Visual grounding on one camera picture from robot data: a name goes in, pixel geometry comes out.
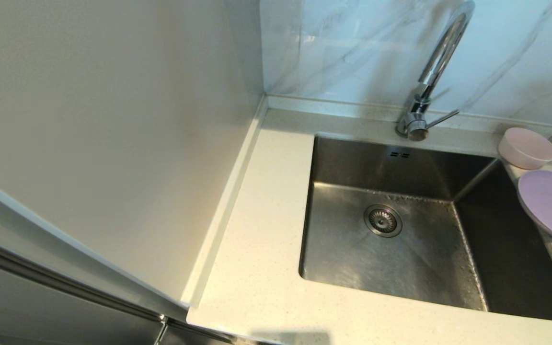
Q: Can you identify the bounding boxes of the round metal drain strainer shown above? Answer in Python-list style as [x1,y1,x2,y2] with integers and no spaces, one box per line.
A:
[364,204,403,238]

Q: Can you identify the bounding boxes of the stainless steel sink basin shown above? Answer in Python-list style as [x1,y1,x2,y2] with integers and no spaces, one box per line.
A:
[299,133,552,322]

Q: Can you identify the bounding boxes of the pale pink bowl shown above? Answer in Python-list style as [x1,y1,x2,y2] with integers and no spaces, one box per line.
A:
[498,127,552,170]

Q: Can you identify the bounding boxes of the stainless steel appliance door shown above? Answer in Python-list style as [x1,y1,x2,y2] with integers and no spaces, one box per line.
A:
[0,232,238,345]

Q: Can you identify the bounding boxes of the chrome faucet lever handle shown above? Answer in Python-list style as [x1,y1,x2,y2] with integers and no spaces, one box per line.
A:
[426,110,460,129]

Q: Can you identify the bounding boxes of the white tall cabinet side panel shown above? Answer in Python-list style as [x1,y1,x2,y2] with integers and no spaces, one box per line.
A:
[0,0,265,322]

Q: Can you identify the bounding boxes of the chrome gooseneck faucet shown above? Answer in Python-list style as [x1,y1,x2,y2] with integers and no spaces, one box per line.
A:
[396,0,476,142]

